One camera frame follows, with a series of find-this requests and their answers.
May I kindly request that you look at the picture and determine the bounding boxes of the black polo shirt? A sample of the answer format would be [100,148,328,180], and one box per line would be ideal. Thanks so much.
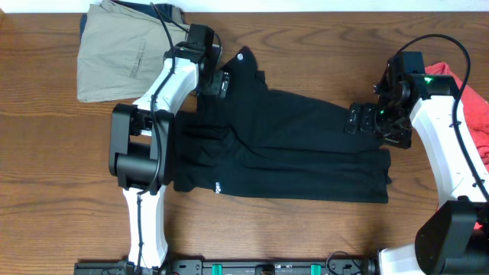
[173,47,391,203]

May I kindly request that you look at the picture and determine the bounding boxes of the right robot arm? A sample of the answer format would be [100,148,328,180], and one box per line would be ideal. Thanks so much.
[345,51,488,274]

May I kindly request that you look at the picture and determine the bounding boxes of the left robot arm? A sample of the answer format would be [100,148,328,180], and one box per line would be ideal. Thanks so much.
[108,42,229,274]

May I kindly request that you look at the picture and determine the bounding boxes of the red t-shirt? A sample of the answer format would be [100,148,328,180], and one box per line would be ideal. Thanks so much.
[425,62,488,170]

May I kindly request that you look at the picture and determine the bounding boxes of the folded khaki trousers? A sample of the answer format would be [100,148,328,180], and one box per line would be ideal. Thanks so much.
[76,1,189,102]

